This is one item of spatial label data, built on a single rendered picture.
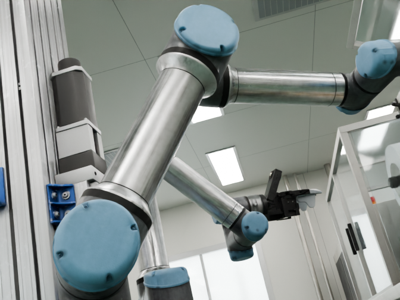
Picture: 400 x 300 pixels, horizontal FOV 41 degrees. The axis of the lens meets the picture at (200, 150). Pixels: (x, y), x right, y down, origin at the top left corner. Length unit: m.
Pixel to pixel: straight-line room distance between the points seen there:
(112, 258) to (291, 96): 0.57
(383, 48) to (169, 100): 0.46
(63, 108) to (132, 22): 2.10
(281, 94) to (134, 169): 0.44
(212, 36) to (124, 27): 2.48
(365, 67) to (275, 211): 0.70
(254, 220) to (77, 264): 0.80
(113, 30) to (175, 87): 2.54
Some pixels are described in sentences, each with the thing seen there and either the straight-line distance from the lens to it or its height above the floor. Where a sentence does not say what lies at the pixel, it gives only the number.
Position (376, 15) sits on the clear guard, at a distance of 2.23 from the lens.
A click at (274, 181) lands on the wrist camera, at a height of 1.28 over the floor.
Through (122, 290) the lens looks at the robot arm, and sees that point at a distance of 0.90.
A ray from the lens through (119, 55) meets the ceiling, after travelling 3.63.
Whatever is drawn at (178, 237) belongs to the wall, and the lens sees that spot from 6.98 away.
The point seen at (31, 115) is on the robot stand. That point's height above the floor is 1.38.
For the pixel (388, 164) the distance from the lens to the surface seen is 2.31.
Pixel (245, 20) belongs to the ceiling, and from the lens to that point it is 3.59.
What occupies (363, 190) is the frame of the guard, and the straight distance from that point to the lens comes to 2.25.
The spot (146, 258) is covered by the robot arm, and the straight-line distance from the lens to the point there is 1.52.
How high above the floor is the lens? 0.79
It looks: 22 degrees up
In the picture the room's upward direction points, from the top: 13 degrees counter-clockwise
